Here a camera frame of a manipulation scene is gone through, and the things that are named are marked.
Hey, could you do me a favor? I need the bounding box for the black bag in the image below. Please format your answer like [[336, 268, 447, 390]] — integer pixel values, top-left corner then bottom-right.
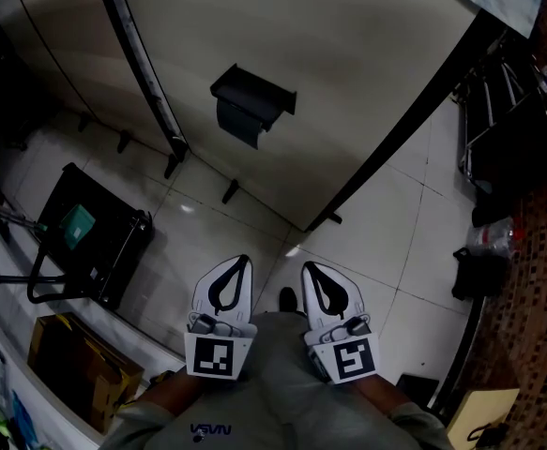
[[450, 247, 509, 302]]

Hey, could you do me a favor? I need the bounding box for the person's left forearm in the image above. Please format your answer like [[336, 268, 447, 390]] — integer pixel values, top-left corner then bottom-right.
[[136, 370, 218, 413]]

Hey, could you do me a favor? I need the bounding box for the brown cardboard box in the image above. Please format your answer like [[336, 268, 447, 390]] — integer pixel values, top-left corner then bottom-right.
[[26, 312, 145, 436]]

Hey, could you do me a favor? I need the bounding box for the blue plastic item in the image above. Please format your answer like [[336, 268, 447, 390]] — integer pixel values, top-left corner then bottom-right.
[[8, 390, 38, 450]]

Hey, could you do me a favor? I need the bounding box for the person's black shoe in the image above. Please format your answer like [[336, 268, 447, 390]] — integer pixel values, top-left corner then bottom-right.
[[279, 287, 298, 314]]

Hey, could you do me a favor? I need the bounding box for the black partition post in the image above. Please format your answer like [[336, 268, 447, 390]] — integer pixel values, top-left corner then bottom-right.
[[93, 0, 190, 161]]

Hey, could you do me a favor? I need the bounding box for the black toilet paper holder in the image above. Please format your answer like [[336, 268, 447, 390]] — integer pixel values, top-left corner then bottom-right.
[[210, 63, 297, 136]]

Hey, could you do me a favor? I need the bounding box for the metal mop pole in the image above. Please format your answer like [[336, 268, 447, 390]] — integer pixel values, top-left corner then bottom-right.
[[0, 193, 49, 234]]

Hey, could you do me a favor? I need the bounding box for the black cable bundle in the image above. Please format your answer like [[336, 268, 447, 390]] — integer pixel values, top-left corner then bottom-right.
[[466, 421, 511, 450]]

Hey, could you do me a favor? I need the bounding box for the green plastic box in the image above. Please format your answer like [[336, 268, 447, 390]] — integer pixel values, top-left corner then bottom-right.
[[58, 203, 97, 251]]

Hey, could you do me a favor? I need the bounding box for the black folded metal rack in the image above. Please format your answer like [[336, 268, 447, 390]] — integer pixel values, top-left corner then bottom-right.
[[457, 30, 547, 197]]

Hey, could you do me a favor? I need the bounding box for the narrow beige partition panel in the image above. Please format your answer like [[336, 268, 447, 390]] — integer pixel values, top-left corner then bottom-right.
[[0, 0, 174, 157]]

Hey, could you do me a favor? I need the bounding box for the beige wooden stool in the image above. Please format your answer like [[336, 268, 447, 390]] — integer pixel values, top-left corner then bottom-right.
[[445, 387, 522, 450]]

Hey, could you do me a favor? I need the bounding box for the wide beige partition panel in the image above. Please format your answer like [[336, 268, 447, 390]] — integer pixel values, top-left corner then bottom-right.
[[115, 0, 483, 233]]

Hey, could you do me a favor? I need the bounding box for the person's grey shirt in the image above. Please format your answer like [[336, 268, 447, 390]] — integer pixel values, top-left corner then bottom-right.
[[98, 310, 455, 450]]

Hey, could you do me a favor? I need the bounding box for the clear plastic bag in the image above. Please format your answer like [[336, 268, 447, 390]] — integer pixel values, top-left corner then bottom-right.
[[466, 217, 517, 258]]

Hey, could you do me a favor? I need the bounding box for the black partition edge frame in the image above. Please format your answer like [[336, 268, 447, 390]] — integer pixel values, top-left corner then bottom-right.
[[304, 10, 509, 233]]

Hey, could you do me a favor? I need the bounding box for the black platform trolley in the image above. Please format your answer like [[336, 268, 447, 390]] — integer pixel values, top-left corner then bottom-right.
[[26, 161, 155, 311]]

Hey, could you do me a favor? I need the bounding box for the black flat board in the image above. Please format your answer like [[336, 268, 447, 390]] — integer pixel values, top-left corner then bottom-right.
[[396, 372, 441, 408]]

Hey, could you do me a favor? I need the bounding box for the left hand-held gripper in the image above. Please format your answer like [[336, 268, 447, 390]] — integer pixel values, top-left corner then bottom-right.
[[183, 254, 259, 382]]

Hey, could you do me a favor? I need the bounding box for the person's right forearm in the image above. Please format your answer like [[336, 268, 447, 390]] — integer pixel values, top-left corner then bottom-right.
[[355, 375, 411, 416]]

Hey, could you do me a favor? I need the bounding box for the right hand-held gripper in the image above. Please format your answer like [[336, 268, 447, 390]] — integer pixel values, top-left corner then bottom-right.
[[300, 260, 381, 386]]

